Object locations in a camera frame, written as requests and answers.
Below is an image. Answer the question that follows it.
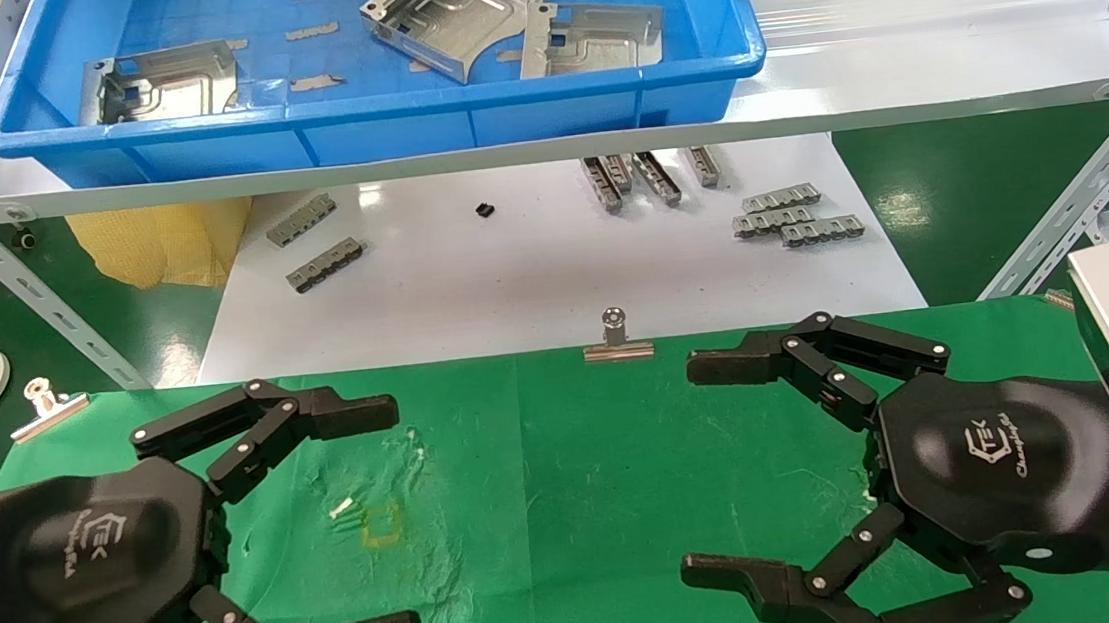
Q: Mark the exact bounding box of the grey metal connector strip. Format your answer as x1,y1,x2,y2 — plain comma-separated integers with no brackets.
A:
264,192,341,249
284,237,368,296
741,182,822,215
601,153,635,195
581,155,625,216
683,144,725,189
731,206,816,239

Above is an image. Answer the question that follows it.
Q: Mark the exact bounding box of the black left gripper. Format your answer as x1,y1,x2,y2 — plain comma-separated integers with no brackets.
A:
0,435,423,623

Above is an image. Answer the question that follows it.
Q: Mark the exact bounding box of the white shelf board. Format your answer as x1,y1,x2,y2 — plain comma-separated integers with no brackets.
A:
0,0,1109,222

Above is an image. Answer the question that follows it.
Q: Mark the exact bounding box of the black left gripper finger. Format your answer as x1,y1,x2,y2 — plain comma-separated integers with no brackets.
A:
125,368,407,515

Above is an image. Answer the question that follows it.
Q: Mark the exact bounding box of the grey connector strips top group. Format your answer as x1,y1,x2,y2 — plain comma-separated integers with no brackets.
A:
633,149,684,210

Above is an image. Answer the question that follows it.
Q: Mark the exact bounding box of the sheet metal bracket part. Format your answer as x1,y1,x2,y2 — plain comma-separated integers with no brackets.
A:
73,38,242,128
359,0,552,93
515,0,670,79

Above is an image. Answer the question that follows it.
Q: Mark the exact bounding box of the white perforated angle strut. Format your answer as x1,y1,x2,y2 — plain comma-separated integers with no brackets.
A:
958,67,1109,303
0,138,153,403

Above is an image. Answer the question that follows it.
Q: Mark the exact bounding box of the silver binder clip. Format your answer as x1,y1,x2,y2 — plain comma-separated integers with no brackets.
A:
580,304,656,364
5,374,93,444

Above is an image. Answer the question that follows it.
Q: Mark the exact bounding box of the grey connector strips group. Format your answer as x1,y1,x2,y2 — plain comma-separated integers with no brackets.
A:
780,214,867,249
633,149,684,210

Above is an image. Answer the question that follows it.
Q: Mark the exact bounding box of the blue plastic tray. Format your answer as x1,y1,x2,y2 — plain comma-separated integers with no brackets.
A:
0,0,773,196

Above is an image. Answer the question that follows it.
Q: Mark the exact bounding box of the grey connector strips right group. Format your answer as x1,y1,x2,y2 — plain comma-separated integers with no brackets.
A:
780,214,867,249

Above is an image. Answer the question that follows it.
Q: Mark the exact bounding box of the green cloth mat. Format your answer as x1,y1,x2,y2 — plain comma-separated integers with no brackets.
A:
0,301,1109,623

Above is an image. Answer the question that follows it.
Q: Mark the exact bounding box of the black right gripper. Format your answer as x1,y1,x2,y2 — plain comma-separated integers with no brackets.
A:
658,286,1109,623

